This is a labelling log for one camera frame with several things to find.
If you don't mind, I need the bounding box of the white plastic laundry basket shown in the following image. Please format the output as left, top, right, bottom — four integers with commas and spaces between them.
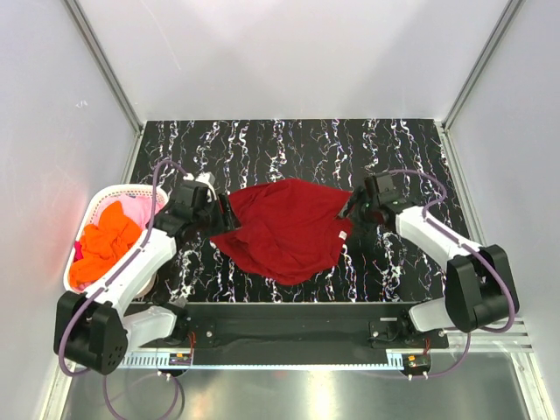
63, 184, 168, 293

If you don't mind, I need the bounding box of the slotted cable duct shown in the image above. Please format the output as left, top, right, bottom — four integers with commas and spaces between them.
118, 349, 404, 371

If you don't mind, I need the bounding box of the aluminium frame post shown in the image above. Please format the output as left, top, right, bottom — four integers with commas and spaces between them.
60, 0, 145, 135
441, 0, 525, 132

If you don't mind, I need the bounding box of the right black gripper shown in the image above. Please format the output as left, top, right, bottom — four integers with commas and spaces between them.
332, 186, 378, 240

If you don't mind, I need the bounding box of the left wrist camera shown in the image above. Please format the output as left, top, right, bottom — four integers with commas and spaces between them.
183, 172, 215, 194

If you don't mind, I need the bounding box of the right aluminium frame post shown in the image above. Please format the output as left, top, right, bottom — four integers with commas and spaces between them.
441, 0, 525, 132

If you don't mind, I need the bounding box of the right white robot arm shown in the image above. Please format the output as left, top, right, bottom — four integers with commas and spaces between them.
337, 171, 520, 347

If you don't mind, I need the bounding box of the orange t-shirt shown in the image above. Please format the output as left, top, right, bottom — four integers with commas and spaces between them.
68, 196, 143, 291

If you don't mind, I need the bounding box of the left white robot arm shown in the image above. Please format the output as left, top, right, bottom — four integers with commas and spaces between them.
53, 172, 240, 375

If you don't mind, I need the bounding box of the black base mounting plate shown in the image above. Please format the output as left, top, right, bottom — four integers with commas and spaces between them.
180, 302, 449, 350

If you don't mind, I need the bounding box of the magenta garment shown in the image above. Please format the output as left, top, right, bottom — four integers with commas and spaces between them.
73, 241, 84, 263

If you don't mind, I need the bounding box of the red t-shirt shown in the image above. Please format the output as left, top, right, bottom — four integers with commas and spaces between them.
211, 178, 353, 286

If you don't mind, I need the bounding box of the pink t-shirt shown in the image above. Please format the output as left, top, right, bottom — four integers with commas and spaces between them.
118, 194, 152, 230

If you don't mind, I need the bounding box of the left aluminium frame post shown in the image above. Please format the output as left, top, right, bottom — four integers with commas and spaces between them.
60, 0, 145, 135

